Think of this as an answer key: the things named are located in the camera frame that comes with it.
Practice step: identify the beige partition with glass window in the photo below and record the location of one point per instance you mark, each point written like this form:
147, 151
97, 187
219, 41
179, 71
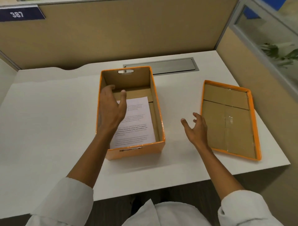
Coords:
256, 81

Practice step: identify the white side divider panel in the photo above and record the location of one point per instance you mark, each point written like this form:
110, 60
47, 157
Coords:
5, 79

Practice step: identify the orange cardboard box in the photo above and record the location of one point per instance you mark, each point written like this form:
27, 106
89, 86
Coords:
132, 152

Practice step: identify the person's white shirt torso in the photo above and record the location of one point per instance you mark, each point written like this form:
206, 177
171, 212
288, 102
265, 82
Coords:
172, 214

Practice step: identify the blue number sign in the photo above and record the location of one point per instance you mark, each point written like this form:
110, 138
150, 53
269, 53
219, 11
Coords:
18, 14

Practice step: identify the green plant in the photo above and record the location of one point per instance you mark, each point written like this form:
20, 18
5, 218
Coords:
281, 54

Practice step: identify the orange cardboard box lid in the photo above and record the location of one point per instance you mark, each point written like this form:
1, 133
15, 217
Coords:
232, 130

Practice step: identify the white printed paper sheet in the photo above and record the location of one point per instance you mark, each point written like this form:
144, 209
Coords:
137, 125

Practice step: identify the person's left hand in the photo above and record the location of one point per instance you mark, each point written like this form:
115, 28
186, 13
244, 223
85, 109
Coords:
110, 111

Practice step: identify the person's left forearm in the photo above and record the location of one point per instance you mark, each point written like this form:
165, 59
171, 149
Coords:
88, 163

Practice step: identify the beige partition panel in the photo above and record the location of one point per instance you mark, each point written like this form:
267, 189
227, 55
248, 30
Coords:
128, 30

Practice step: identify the white table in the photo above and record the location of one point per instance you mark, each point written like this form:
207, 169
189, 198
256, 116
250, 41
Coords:
46, 128

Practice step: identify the person's right hand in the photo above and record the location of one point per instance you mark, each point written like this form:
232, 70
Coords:
198, 132

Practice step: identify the blue board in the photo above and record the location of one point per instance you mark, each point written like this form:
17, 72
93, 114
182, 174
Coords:
251, 14

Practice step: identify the person's right forearm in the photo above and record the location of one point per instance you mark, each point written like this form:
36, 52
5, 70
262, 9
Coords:
221, 177

